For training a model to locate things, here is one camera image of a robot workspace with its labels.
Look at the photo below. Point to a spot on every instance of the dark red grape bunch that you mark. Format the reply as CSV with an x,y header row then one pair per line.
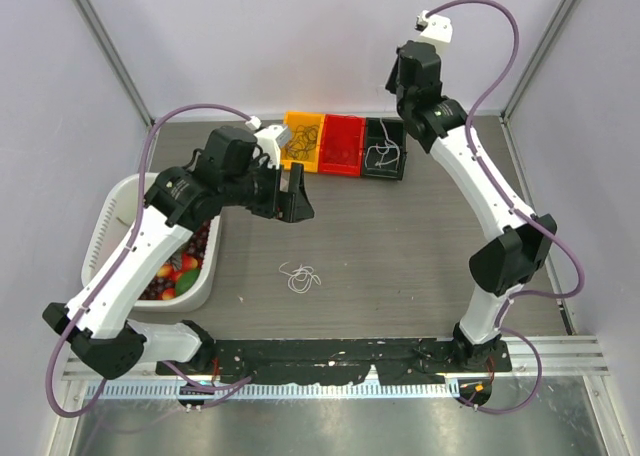
x,y
196,246

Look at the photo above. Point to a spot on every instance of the small red grape bunch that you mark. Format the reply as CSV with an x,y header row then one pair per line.
x,y
159,290

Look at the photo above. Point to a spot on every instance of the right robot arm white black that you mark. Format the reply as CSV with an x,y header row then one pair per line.
x,y
517,240

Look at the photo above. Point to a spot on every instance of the black plastic bin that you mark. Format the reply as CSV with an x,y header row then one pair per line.
x,y
384,153

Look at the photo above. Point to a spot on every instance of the small peach fruits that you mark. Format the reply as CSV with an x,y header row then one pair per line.
x,y
183,270

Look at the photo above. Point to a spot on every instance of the aluminium frame rail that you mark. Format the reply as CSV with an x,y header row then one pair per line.
x,y
560,356

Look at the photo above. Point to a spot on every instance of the white slotted cable duct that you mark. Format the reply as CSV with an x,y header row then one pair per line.
x,y
369,389

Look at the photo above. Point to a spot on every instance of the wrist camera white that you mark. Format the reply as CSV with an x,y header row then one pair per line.
x,y
435,30
271,139

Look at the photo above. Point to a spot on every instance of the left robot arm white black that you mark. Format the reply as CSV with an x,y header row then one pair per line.
x,y
96,322

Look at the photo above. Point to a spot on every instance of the white plastic basket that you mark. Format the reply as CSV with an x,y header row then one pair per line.
x,y
113,225

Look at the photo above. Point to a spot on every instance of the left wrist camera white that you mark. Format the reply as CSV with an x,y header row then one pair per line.
x,y
271,139

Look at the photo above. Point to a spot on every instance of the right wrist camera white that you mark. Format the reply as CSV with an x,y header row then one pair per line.
x,y
435,30

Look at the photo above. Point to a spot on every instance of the red plastic bin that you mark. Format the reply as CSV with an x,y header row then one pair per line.
x,y
342,145

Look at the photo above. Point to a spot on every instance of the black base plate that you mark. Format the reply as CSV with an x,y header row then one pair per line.
x,y
340,362

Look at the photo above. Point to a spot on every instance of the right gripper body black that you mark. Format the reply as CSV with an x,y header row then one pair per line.
x,y
400,95

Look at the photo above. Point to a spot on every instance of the yellow plastic bin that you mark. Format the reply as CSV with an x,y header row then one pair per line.
x,y
304,146

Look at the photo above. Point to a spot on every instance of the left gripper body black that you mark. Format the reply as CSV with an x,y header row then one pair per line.
x,y
259,188

